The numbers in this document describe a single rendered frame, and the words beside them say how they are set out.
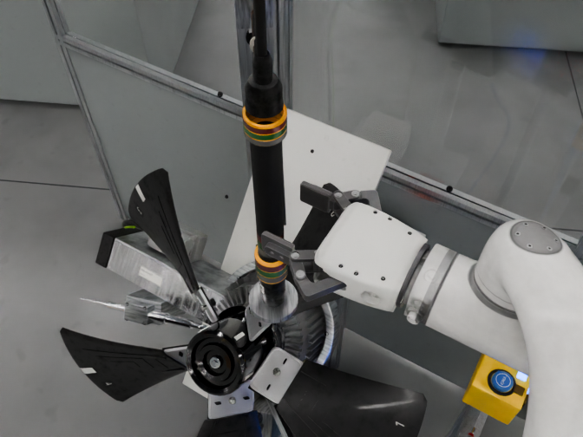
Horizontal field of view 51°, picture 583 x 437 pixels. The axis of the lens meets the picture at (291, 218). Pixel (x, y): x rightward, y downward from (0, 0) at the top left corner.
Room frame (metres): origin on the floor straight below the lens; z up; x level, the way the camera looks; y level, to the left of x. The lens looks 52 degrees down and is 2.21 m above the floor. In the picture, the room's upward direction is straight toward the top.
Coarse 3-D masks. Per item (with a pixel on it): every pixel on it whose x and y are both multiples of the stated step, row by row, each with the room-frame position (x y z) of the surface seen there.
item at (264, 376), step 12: (276, 348) 0.49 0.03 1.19; (264, 360) 0.46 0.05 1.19; (276, 360) 0.46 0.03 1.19; (288, 360) 0.46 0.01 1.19; (264, 372) 0.44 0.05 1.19; (288, 372) 0.44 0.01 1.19; (252, 384) 0.42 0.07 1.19; (264, 384) 0.42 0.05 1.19; (276, 384) 0.42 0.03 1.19; (288, 384) 0.42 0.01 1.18; (276, 396) 0.40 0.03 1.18
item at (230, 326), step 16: (240, 304) 0.57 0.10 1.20; (224, 320) 0.52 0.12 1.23; (240, 320) 0.54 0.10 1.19; (208, 336) 0.48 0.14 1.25; (224, 336) 0.47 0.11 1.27; (272, 336) 0.51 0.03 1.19; (192, 352) 0.46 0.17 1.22; (208, 352) 0.46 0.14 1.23; (224, 352) 0.45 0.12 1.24; (240, 352) 0.45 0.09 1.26; (256, 352) 0.46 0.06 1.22; (192, 368) 0.44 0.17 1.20; (208, 368) 0.44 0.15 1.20; (224, 368) 0.44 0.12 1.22; (240, 368) 0.43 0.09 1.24; (256, 368) 0.44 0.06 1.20; (208, 384) 0.42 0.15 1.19; (224, 384) 0.41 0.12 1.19; (240, 384) 0.41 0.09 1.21
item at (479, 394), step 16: (480, 368) 0.50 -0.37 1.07; (496, 368) 0.50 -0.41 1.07; (480, 384) 0.47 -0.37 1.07; (528, 384) 0.47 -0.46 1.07; (464, 400) 0.46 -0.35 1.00; (480, 400) 0.45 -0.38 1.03; (496, 400) 0.44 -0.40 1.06; (512, 400) 0.43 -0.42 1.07; (496, 416) 0.43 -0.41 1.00; (512, 416) 0.42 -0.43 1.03
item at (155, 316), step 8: (104, 304) 0.65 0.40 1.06; (112, 304) 0.64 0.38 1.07; (120, 304) 0.64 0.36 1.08; (152, 312) 0.61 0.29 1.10; (160, 312) 0.61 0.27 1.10; (152, 320) 0.60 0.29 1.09; (160, 320) 0.59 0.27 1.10; (168, 320) 0.59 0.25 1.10; (176, 320) 0.59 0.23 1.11; (184, 320) 0.58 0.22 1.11; (192, 320) 0.58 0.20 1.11; (200, 328) 0.57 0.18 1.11
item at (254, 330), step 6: (246, 312) 0.54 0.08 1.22; (246, 318) 0.52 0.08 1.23; (252, 318) 0.52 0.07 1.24; (258, 318) 0.51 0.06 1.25; (252, 324) 0.50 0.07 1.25; (258, 324) 0.50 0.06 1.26; (264, 324) 0.49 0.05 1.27; (270, 324) 0.49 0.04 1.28; (252, 330) 0.49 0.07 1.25; (258, 330) 0.48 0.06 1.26; (252, 336) 0.48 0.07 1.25
